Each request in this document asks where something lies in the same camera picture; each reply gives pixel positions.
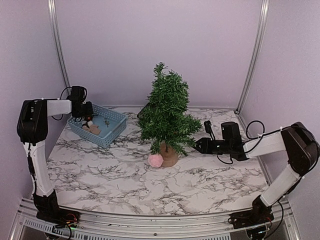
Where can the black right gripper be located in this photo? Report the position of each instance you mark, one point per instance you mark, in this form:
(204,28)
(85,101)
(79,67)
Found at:
(205,147)

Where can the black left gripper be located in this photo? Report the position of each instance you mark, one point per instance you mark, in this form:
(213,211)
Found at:
(89,111)

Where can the small green christmas tree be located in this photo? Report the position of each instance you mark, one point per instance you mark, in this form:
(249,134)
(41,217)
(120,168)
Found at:
(166,123)

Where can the pink fluffy pompom ornament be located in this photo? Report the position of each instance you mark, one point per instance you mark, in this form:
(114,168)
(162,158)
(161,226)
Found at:
(155,160)

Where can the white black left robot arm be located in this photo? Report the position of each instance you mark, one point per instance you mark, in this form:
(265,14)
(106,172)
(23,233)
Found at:
(32,129)

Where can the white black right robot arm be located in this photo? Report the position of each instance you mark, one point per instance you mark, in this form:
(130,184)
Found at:
(295,145)

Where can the white cotton boll sprig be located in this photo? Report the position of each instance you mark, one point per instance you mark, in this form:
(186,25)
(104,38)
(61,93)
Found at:
(86,125)

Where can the beige burlap bow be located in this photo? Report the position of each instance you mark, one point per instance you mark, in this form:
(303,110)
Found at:
(94,129)

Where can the light blue perforated plastic basket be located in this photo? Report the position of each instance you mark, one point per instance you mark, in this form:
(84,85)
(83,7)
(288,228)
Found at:
(108,134)

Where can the gold berry sprig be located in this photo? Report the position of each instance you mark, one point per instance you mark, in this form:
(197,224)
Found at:
(106,122)

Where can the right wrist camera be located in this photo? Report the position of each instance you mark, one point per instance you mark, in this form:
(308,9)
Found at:
(209,130)

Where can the left aluminium corner post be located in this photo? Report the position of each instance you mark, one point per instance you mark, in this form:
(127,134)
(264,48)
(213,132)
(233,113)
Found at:
(58,45)

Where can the aluminium corner post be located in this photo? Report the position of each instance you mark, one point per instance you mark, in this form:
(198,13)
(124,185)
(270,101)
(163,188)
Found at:
(58,45)
(261,28)

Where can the aluminium front rail frame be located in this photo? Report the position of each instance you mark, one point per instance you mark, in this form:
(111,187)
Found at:
(92,225)

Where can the right aluminium corner post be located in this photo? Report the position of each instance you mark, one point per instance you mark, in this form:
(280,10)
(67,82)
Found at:
(261,28)

